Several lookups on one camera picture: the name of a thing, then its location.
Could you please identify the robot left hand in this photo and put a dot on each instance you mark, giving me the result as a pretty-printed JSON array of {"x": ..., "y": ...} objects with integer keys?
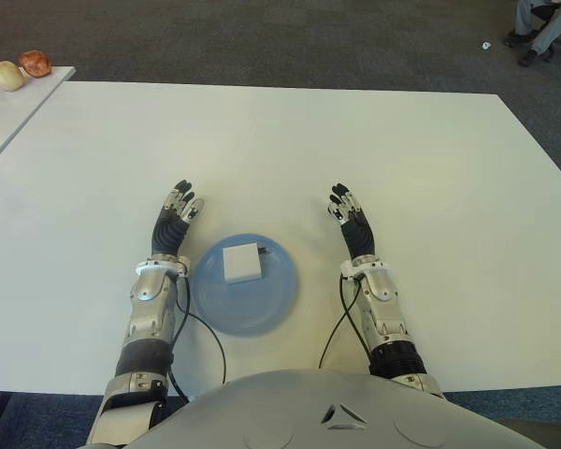
[{"x": 168, "y": 231}]

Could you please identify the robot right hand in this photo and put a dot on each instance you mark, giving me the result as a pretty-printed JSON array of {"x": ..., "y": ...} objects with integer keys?
[{"x": 360, "y": 234}]

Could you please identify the white charger cube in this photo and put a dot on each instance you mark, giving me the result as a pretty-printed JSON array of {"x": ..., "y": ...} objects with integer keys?
[{"x": 240, "y": 263}]

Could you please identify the blue plastic plate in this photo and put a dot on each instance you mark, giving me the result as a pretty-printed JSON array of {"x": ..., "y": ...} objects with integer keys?
[{"x": 262, "y": 311}]

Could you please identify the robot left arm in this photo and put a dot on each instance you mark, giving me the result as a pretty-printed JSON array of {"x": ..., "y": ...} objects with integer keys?
[{"x": 149, "y": 322}]

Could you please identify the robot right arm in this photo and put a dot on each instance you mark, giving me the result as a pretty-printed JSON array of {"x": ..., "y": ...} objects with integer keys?
[{"x": 385, "y": 308}]

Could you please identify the grey robot torso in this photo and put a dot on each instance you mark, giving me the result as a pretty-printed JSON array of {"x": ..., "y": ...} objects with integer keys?
[{"x": 336, "y": 411}]

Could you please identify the white side table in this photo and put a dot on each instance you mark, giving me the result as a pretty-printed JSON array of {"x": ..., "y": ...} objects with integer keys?
[{"x": 14, "y": 110}]

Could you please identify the reddish brown bread roll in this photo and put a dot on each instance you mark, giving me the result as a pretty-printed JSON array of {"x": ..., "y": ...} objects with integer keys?
[{"x": 35, "y": 63}]

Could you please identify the seated person legs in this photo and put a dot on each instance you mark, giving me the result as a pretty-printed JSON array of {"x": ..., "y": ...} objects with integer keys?
[{"x": 549, "y": 30}]

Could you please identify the black office chair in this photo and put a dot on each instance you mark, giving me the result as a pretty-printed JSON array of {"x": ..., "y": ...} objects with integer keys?
[{"x": 542, "y": 9}]

